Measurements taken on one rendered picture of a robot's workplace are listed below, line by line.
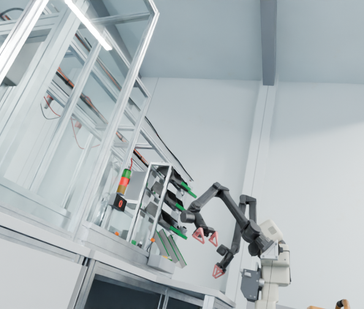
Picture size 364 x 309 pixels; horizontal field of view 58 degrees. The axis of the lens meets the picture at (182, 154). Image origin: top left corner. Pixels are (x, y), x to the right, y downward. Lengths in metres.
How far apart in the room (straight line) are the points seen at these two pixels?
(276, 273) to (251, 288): 0.18
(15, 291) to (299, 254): 4.72
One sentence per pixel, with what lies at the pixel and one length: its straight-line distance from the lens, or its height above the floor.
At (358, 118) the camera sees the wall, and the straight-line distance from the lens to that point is 6.50.
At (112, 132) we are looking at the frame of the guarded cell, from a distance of 1.34.
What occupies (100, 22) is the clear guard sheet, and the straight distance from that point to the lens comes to 1.36.
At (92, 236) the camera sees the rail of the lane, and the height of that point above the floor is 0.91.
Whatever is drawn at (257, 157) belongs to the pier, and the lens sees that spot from 5.69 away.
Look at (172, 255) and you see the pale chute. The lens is 2.31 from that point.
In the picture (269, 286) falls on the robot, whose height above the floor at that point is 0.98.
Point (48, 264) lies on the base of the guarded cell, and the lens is 1.14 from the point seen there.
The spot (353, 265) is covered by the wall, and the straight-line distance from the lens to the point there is 5.51.
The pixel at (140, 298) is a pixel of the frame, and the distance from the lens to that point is 2.82.
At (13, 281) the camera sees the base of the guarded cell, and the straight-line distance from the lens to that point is 1.06.
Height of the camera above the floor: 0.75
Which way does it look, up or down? 24 degrees up
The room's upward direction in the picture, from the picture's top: 15 degrees clockwise
